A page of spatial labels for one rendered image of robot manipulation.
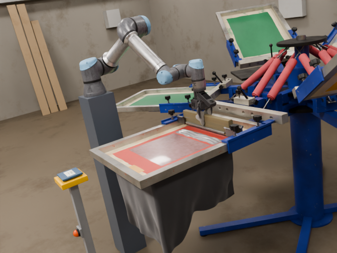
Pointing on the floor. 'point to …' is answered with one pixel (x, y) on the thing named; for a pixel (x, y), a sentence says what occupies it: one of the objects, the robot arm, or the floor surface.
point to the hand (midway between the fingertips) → (206, 122)
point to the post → (83, 227)
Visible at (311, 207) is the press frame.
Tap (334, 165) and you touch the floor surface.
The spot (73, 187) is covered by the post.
